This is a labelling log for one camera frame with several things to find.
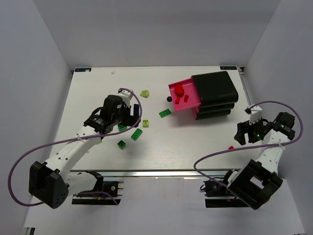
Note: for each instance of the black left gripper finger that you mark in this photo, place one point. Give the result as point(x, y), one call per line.
point(125, 109)
point(136, 115)

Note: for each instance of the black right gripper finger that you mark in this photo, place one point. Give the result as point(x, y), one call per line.
point(251, 134)
point(242, 129)

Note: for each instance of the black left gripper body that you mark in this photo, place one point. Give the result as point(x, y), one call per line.
point(133, 115)

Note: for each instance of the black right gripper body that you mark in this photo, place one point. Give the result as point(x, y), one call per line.
point(245, 132)

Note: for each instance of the red oval lego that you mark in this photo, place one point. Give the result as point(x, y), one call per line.
point(179, 90)

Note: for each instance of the pink top drawer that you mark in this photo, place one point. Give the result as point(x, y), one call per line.
point(184, 95)

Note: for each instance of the pink drawer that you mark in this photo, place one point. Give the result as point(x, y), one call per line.
point(184, 95)
point(195, 111)

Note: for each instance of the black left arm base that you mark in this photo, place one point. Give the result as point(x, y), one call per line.
point(91, 188)

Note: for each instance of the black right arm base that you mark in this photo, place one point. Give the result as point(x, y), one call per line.
point(217, 196)

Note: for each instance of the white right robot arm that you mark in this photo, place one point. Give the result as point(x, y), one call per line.
point(258, 180)

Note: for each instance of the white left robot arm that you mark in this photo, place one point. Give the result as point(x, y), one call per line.
point(51, 181)

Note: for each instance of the light green square lego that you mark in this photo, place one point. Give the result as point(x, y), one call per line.
point(145, 123)

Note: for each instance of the green upturned long lego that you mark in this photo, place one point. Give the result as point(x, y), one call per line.
point(136, 134)

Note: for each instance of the light green sloped lego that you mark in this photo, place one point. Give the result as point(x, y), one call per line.
point(144, 93)

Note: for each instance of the green upturned square lego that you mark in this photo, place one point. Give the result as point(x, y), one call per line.
point(121, 144)

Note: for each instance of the green eight-stud lego plate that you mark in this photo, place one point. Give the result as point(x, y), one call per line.
point(164, 113)

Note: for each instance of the black drawer cabinet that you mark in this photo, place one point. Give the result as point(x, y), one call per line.
point(217, 92)

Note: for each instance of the pink bottom drawer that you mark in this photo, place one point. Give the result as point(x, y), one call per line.
point(195, 111)

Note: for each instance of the left blue label sticker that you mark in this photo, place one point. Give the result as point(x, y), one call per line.
point(82, 70)

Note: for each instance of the blue label sticker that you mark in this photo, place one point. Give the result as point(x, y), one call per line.
point(82, 70)
point(228, 68)

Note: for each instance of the right blue label sticker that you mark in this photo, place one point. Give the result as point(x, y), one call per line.
point(228, 68)

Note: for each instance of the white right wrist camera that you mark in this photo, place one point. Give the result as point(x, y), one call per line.
point(255, 113)

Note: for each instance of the aluminium front rail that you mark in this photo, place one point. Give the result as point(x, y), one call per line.
point(157, 173)

